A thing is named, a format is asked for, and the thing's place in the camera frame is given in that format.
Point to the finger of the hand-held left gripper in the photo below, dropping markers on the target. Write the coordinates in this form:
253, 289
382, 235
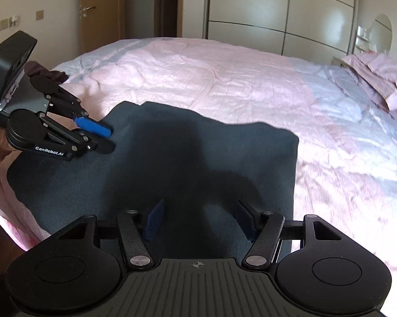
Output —
102, 146
92, 127

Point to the round wall mirror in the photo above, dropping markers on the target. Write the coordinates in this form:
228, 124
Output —
382, 31

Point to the bed with pink-blue cover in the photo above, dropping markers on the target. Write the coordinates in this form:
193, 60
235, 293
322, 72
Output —
251, 89

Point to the white vanity shelf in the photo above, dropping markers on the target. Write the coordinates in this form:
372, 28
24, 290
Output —
362, 38

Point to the beige wall switch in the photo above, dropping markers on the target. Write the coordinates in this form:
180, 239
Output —
39, 14

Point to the dark brown garment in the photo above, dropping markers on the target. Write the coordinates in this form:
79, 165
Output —
53, 74

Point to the beige wall socket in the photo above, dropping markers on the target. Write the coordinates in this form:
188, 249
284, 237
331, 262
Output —
4, 24

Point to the pink striped pillow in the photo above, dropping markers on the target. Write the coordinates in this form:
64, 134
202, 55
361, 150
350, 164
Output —
380, 76

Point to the white plug adapter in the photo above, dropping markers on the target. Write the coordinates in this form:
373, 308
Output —
14, 19

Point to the white wardrobe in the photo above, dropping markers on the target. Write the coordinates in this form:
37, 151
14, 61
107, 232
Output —
251, 6

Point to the white nightstand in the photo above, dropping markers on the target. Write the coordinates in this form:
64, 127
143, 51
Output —
338, 62

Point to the blue-grey sweatshirt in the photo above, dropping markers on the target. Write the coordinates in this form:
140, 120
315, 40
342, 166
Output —
185, 158

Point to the wooden door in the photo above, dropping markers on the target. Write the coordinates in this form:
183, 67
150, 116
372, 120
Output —
102, 29

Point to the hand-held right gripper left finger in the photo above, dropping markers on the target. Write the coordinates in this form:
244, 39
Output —
154, 219

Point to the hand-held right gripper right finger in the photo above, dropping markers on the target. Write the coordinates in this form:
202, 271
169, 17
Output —
246, 219

